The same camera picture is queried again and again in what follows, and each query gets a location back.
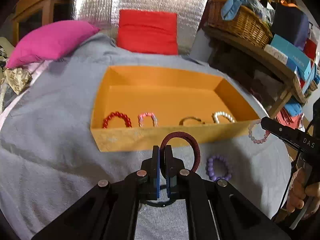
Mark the wooden shelf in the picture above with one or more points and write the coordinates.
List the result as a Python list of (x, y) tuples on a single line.
[(278, 70)]

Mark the silver foil insulation sheet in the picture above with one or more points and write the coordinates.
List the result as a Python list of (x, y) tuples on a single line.
[(105, 15)]

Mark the wooden cabinet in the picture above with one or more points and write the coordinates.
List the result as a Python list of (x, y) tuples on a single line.
[(31, 14)]

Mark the blue box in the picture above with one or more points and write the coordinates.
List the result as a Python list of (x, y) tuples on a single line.
[(295, 54)]

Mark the orange cardboard box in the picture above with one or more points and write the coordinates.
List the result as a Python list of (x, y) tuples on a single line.
[(137, 106)]

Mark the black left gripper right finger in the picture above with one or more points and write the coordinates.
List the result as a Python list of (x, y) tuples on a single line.
[(216, 210)]

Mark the grey blanket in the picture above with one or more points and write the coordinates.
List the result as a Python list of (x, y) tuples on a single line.
[(49, 158)]

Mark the person right hand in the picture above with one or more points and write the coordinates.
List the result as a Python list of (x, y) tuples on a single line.
[(298, 193)]

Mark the black metal bangle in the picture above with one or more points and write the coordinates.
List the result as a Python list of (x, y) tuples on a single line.
[(191, 120)]

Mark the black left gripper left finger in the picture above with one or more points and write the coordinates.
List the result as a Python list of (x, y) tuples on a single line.
[(108, 211)]

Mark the red pillow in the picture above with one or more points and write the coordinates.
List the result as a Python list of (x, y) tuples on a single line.
[(148, 32)]

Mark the pink pillow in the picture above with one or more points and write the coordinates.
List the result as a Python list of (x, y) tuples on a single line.
[(51, 42)]

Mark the wicker basket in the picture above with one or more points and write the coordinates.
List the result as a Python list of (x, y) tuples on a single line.
[(245, 25)]

